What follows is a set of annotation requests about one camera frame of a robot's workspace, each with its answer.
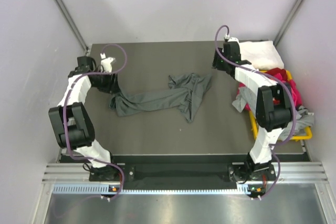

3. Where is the folded white t shirt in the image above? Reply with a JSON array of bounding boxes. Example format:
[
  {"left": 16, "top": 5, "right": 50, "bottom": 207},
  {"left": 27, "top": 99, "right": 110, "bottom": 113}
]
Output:
[{"left": 239, "top": 40, "right": 284, "bottom": 70}]

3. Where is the pink t shirt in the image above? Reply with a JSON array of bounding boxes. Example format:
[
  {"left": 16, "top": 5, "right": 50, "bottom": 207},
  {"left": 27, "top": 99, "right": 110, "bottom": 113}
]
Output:
[{"left": 232, "top": 72, "right": 302, "bottom": 114}]

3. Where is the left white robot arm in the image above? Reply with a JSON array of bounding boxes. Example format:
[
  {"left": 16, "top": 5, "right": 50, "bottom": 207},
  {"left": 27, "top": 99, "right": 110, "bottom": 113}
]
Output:
[{"left": 48, "top": 54, "right": 122, "bottom": 182}]

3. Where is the aluminium corner post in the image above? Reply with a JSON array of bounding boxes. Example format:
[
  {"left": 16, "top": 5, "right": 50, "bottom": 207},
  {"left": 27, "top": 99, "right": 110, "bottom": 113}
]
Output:
[
  {"left": 274, "top": 0, "right": 305, "bottom": 47},
  {"left": 54, "top": 0, "right": 89, "bottom": 53}
]

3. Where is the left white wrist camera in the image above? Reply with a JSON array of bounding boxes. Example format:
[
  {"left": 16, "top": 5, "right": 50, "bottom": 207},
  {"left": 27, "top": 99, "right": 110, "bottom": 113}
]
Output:
[{"left": 99, "top": 53, "right": 116, "bottom": 73}]

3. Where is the dark red t shirt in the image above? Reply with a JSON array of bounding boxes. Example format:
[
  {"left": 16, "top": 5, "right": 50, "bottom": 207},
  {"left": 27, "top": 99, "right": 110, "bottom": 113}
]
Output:
[{"left": 265, "top": 68, "right": 290, "bottom": 82}]

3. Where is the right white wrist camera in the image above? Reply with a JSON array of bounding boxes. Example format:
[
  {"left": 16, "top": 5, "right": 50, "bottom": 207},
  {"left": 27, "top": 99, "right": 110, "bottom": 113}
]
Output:
[{"left": 224, "top": 34, "right": 239, "bottom": 43}]

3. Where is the light grey t shirt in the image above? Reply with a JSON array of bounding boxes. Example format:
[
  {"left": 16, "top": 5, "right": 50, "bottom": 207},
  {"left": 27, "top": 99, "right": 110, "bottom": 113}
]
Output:
[{"left": 232, "top": 87, "right": 314, "bottom": 141}]

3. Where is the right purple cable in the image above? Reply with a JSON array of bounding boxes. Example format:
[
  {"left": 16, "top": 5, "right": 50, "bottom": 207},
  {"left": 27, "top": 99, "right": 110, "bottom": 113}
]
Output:
[{"left": 214, "top": 25, "right": 297, "bottom": 200}]

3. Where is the left aluminium corner post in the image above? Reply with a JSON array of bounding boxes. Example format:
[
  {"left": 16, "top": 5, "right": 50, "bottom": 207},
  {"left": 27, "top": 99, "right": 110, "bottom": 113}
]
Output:
[{"left": 54, "top": 0, "right": 89, "bottom": 53}]

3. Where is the slotted grey cable duct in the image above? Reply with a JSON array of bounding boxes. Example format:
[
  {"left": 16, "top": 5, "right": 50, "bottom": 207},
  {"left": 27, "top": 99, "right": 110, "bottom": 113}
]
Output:
[{"left": 52, "top": 184, "right": 264, "bottom": 196}]

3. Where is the yellow plastic basket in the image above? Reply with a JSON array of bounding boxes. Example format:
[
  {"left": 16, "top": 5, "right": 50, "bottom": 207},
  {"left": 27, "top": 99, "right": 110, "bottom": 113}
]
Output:
[{"left": 239, "top": 68, "right": 314, "bottom": 141}]

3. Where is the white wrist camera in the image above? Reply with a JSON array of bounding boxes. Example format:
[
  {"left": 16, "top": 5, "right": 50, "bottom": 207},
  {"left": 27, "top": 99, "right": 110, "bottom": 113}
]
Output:
[
  {"left": 224, "top": 34, "right": 239, "bottom": 43},
  {"left": 99, "top": 53, "right": 116, "bottom": 73}
]

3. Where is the dark grey t shirt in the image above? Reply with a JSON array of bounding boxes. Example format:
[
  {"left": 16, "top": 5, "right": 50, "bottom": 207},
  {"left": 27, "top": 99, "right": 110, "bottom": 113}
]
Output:
[{"left": 109, "top": 73, "right": 212, "bottom": 123}]

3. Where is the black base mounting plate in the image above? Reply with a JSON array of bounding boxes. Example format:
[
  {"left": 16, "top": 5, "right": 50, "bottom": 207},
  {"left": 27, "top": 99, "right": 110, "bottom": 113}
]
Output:
[{"left": 89, "top": 154, "right": 279, "bottom": 190}]

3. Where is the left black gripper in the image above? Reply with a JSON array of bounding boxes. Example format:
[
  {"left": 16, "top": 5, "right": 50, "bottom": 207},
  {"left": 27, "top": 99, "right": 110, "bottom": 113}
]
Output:
[{"left": 92, "top": 69, "right": 121, "bottom": 94}]

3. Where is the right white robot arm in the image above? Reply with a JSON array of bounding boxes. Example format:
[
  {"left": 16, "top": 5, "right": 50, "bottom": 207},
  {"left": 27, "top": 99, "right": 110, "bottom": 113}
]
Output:
[{"left": 212, "top": 40, "right": 296, "bottom": 182}]

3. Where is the right aluminium corner post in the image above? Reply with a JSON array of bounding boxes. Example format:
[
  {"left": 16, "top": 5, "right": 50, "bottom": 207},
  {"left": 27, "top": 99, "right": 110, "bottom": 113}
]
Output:
[{"left": 274, "top": 0, "right": 305, "bottom": 47}]

